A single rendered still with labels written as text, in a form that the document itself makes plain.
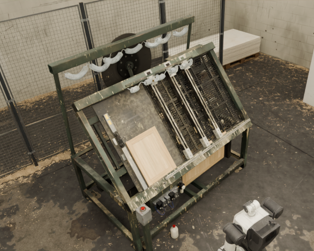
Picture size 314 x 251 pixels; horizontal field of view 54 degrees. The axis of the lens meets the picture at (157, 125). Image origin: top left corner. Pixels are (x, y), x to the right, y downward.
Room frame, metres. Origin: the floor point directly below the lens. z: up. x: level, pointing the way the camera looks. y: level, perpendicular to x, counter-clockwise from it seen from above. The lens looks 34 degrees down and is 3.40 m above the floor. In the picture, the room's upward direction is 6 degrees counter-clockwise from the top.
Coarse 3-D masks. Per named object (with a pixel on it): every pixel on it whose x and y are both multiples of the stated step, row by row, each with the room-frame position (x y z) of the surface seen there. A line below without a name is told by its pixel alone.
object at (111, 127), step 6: (108, 120) 2.83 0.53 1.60; (108, 126) 2.81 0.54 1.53; (114, 126) 2.81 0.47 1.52; (126, 150) 2.66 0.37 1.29; (126, 156) 2.61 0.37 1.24; (132, 162) 2.58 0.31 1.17; (132, 168) 2.54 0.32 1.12; (138, 174) 2.51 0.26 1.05; (138, 180) 2.47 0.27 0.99; (144, 186) 2.43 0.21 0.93
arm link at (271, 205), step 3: (267, 201) 1.69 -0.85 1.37; (270, 201) 1.68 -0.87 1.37; (273, 201) 1.68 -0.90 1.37; (267, 204) 1.67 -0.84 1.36; (270, 204) 1.66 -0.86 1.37; (273, 204) 1.65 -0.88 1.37; (276, 204) 1.65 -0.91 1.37; (267, 207) 1.65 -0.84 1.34; (270, 207) 1.64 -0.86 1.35; (273, 207) 1.63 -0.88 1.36; (276, 207) 1.62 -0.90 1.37; (279, 207) 1.61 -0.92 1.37; (270, 210) 1.62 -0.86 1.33; (273, 210) 1.61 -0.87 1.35; (276, 210) 1.60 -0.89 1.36
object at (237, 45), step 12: (216, 36) 8.13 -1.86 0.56; (228, 36) 8.04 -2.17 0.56; (240, 36) 7.94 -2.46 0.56; (252, 36) 7.84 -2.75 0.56; (216, 48) 7.27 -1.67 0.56; (228, 48) 7.21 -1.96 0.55; (240, 48) 7.40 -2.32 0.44; (252, 48) 7.62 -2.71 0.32; (228, 60) 7.22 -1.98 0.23; (240, 60) 7.45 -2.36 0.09; (204, 72) 6.85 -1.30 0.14
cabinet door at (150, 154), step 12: (144, 132) 2.90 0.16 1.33; (156, 132) 2.95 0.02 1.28; (132, 144) 2.75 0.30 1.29; (144, 144) 2.80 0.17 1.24; (156, 144) 2.85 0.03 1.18; (144, 156) 2.70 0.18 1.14; (156, 156) 2.75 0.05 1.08; (168, 156) 2.80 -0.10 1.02; (144, 168) 2.59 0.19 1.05; (156, 168) 2.64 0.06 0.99; (168, 168) 2.69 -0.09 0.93; (156, 180) 2.54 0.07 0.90
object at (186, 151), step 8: (144, 72) 3.36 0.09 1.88; (152, 80) 3.32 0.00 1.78; (152, 88) 3.30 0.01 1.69; (160, 96) 3.26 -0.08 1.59; (160, 104) 3.19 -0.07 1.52; (168, 112) 3.15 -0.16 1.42; (168, 120) 3.09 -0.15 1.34; (176, 128) 3.04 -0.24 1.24; (176, 136) 3.00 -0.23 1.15; (184, 144) 2.95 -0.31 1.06; (184, 152) 2.89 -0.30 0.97
